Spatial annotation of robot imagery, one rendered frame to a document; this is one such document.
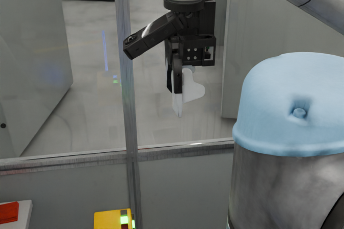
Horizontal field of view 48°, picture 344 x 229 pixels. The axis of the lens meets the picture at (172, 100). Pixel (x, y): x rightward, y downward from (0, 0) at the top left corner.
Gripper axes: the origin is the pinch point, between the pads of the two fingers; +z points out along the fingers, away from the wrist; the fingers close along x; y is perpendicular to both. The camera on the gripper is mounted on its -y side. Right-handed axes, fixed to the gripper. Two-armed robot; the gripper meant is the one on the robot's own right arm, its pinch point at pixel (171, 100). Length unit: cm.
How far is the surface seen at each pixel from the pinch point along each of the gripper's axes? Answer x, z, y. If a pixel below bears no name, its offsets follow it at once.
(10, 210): 36, 60, -49
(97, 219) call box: 9.8, 40.9, -18.5
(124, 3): 45.0, -5.8, -6.6
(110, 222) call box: 8.0, 40.9, -14.9
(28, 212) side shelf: 36, 62, -44
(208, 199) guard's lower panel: 45, 76, 22
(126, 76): 45.9, 17.8, -7.4
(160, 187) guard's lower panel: 45, 67, 3
